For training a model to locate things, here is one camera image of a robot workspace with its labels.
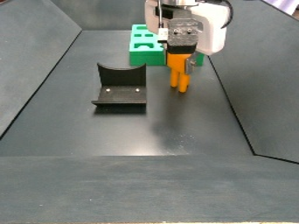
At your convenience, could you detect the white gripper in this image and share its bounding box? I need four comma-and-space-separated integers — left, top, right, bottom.
144, 0, 229, 74

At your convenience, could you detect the orange three prong object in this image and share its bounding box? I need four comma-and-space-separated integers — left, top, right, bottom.
167, 53, 191, 93

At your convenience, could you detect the green shape sorter board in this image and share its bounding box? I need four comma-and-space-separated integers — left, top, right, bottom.
128, 24, 205, 67

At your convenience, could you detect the black curved holder stand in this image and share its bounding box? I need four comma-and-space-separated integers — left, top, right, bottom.
91, 64, 147, 106

